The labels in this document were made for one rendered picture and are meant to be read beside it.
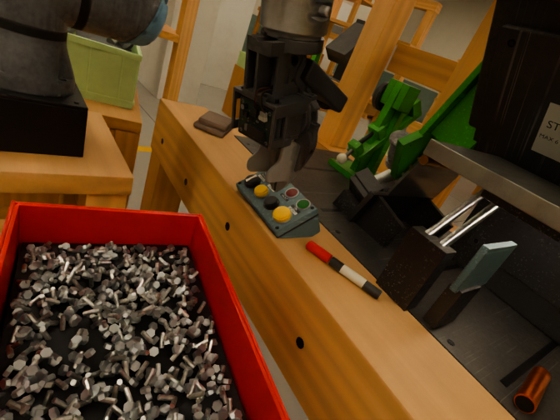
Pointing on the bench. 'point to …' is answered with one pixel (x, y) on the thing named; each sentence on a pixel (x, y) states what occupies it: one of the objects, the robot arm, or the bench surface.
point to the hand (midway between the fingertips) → (280, 181)
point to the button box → (303, 223)
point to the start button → (282, 213)
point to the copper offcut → (532, 390)
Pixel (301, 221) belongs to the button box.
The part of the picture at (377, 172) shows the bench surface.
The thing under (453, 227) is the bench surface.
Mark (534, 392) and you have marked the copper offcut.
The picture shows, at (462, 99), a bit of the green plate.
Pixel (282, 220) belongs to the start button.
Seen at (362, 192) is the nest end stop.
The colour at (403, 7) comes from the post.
